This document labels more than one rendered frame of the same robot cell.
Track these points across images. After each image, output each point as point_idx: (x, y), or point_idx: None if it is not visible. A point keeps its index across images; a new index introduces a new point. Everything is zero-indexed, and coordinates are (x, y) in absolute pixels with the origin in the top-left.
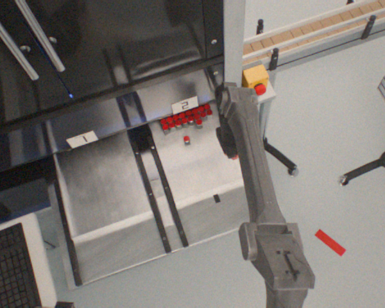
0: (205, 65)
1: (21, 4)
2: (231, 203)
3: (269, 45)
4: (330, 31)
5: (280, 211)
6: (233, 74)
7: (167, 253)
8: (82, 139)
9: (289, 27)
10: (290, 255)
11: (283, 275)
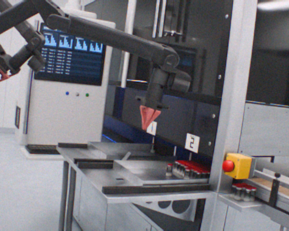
0: (211, 100)
1: None
2: (115, 182)
3: None
4: None
5: (77, 18)
6: (222, 130)
7: (73, 159)
8: (151, 126)
9: None
10: (49, 2)
11: None
